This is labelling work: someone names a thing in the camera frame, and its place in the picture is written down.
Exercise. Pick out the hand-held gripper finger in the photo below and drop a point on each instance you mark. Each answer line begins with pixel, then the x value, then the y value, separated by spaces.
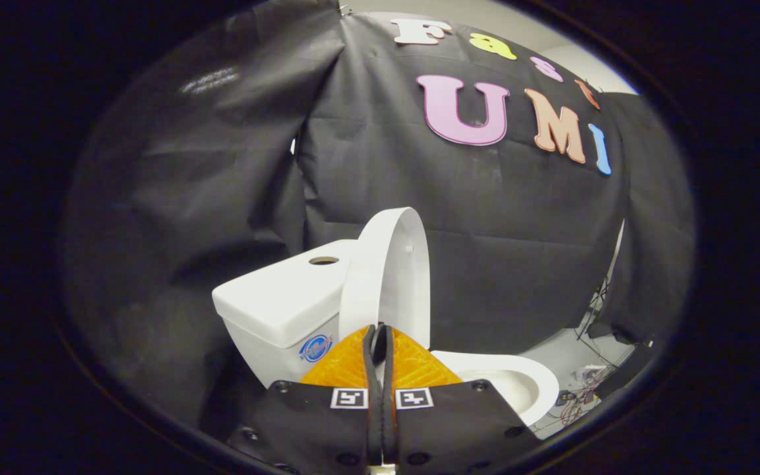
pixel 375 429
pixel 390 429

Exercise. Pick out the white toilet lid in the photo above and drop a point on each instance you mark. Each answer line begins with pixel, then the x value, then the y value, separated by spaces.
pixel 393 277

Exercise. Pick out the white toilet seat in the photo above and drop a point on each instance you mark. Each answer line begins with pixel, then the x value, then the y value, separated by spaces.
pixel 485 361

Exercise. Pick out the white toilet bowl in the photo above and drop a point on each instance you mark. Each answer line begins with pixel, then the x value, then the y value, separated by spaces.
pixel 505 390

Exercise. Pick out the black backdrop cloth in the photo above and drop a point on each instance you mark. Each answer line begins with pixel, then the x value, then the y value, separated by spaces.
pixel 485 231

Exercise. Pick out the black flat panel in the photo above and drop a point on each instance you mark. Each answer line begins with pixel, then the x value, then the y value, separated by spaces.
pixel 627 369

